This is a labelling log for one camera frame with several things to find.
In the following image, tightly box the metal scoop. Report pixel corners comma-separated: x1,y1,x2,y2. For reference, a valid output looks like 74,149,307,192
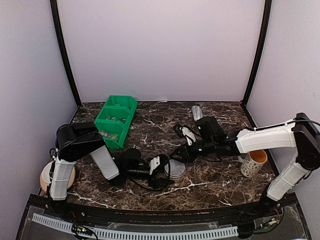
191,105,204,122

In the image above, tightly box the clear plastic container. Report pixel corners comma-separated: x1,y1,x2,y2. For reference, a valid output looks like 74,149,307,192
164,165,186,179

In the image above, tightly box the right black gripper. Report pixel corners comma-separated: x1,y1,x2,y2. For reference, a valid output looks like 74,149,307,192
170,137,217,164

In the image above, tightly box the blue mixed candies pile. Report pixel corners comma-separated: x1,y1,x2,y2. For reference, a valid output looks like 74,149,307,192
105,117,127,123

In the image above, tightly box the black front rail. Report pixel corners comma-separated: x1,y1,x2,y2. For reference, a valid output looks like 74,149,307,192
27,192,296,227

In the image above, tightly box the clear plastic lid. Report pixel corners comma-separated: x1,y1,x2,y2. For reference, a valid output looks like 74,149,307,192
164,159,186,178

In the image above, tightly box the white bowl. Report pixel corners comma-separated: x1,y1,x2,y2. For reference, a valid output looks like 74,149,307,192
41,162,53,185

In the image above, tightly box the black frame post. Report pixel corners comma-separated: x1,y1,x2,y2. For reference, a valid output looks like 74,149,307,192
241,0,273,106
49,0,82,108

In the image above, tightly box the patterned mug yellow inside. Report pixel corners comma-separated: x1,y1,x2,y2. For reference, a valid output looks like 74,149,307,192
237,150,268,178

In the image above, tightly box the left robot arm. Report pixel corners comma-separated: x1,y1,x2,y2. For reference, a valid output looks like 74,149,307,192
46,122,174,218

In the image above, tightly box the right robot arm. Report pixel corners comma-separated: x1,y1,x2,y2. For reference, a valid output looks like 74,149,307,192
170,112,320,217

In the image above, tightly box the green three-compartment bin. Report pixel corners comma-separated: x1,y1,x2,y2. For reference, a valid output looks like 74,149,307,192
94,95,138,150

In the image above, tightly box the left black frame post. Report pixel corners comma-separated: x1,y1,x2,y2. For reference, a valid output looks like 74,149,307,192
49,0,82,108

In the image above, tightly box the white slotted cable duct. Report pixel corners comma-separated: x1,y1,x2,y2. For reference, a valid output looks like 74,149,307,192
31,213,239,240

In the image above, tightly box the right black frame post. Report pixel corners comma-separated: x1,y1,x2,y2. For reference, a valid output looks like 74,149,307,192
241,0,273,106

